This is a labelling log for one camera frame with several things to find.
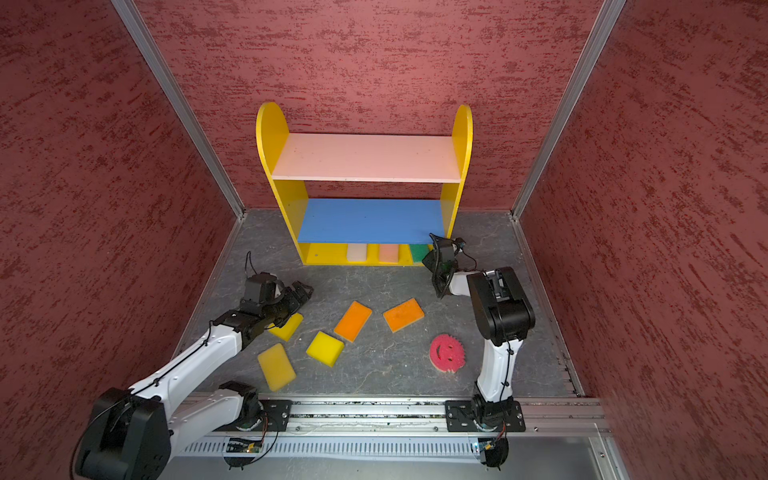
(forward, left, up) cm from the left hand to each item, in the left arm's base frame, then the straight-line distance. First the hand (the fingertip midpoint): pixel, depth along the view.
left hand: (306, 302), depth 87 cm
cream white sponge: (+22, -13, -4) cm, 26 cm away
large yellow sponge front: (-16, +7, -7) cm, 19 cm away
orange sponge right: (-1, -29, -6) cm, 29 cm away
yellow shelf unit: (+20, -4, +12) cm, 23 cm away
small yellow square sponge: (-11, -6, -7) cm, 14 cm away
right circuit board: (-33, -50, -9) cm, 60 cm away
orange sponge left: (-3, -14, -7) cm, 15 cm away
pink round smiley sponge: (-13, -42, -5) cm, 44 cm away
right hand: (+20, -37, -5) cm, 42 cm away
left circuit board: (-34, +11, -10) cm, 37 cm away
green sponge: (+24, -35, -6) cm, 43 cm away
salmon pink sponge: (+24, -24, -6) cm, 35 cm away
